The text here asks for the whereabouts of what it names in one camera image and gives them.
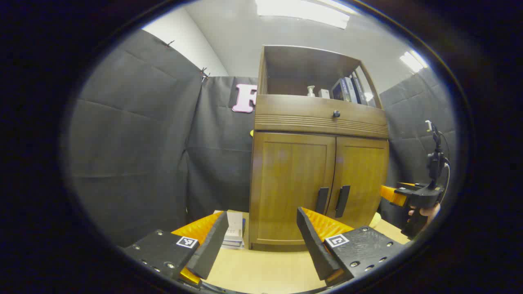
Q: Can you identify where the black door handle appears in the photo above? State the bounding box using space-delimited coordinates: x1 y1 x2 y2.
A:
315 187 330 215
335 185 351 218

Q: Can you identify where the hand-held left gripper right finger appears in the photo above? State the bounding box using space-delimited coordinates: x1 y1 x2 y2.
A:
297 207 409 286

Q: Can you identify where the wooden double-door shoe cabinet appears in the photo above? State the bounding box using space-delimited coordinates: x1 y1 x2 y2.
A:
248 45 389 252

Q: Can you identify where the wooden shoe cabinet door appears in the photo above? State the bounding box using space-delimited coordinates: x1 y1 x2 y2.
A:
327 137 389 229
250 131 336 245

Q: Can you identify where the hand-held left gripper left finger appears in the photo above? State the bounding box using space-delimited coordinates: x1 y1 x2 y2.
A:
123 211 229 286

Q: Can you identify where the large ceiling light panel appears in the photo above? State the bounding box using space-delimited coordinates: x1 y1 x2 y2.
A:
255 0 351 30

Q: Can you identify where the small ceiling light panel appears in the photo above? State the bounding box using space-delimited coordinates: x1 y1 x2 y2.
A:
400 50 429 73

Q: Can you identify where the stack of books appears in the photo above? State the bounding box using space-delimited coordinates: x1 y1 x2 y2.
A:
213 210 246 249

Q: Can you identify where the black backdrop cloth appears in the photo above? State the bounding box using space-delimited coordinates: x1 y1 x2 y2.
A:
67 29 458 245

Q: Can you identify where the wooden cabinet drawer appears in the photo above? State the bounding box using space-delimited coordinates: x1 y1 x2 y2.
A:
254 95 389 139

